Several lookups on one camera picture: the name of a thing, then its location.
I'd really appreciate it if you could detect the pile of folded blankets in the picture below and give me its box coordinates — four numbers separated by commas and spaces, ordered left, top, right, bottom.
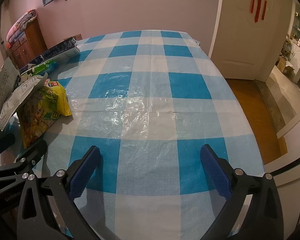
6, 9, 38, 43

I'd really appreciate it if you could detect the grey printed plastic bag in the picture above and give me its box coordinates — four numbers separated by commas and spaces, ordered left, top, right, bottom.
0, 57, 20, 143

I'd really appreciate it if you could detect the white door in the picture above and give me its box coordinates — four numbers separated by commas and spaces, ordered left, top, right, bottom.
208, 0, 294, 82

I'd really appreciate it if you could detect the white printed packet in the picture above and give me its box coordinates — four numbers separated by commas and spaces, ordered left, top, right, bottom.
0, 72, 48, 130

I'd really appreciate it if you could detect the white storage shelf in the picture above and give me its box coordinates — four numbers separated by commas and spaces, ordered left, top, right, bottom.
285, 0, 300, 90

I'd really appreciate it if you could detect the green white packet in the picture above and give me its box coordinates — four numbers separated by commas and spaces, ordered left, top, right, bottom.
20, 59, 59, 77

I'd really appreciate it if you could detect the blue checkered plastic tablecloth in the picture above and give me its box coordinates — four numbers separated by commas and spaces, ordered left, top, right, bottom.
0, 29, 265, 240

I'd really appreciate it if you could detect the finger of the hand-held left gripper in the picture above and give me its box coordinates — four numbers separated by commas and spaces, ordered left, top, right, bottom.
0, 133, 16, 155
0, 139, 48, 180

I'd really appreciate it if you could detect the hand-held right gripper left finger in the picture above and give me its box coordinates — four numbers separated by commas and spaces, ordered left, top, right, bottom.
16, 145, 102, 240

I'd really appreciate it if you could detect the brown wooden cabinet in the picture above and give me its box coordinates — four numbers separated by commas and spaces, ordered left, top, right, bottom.
9, 17, 48, 65

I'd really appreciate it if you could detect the red knot door decoration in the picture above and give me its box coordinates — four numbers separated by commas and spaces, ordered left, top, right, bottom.
250, 0, 277, 23

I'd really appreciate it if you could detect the dark blue carton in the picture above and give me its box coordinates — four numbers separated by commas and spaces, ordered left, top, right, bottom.
19, 37, 80, 74

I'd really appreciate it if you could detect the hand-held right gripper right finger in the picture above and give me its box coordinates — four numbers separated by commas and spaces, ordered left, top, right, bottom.
200, 144, 284, 240

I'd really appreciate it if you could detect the yellow snack bag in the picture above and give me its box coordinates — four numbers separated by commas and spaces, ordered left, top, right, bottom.
17, 79, 72, 150

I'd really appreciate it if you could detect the cardboard box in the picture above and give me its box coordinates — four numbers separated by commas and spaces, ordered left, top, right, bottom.
276, 56, 295, 73

